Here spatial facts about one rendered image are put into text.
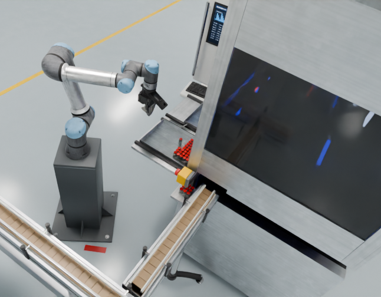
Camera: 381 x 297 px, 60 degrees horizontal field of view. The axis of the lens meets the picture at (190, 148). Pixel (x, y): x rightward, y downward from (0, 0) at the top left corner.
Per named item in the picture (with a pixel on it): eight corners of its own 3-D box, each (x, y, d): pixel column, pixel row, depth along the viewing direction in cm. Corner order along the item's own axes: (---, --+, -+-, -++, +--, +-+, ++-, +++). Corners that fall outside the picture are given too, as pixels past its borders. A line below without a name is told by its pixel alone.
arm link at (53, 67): (30, 65, 159) (131, 80, 159) (40, 52, 166) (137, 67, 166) (36, 84, 167) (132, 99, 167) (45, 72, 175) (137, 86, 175)
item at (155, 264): (195, 191, 196) (200, 175, 185) (217, 205, 193) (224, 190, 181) (119, 288, 153) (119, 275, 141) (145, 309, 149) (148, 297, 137)
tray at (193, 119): (242, 126, 236) (243, 123, 234) (226, 148, 220) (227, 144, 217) (202, 105, 245) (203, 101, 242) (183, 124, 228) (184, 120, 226)
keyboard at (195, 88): (236, 101, 268) (237, 98, 266) (230, 110, 258) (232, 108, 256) (192, 82, 274) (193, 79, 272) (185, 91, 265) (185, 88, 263)
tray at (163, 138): (205, 146, 217) (206, 142, 215) (183, 170, 201) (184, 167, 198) (163, 122, 226) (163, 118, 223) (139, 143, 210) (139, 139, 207)
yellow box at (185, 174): (193, 180, 187) (195, 172, 182) (186, 188, 183) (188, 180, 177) (181, 173, 189) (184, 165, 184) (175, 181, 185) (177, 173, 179)
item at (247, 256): (346, 155, 366) (396, 93, 302) (281, 325, 235) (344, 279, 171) (265, 114, 391) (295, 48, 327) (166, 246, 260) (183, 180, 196)
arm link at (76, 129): (63, 145, 197) (60, 128, 187) (71, 129, 206) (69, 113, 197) (83, 148, 198) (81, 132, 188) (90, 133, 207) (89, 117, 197)
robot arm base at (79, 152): (62, 158, 203) (61, 148, 195) (68, 140, 213) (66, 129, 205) (88, 160, 205) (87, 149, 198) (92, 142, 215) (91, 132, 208)
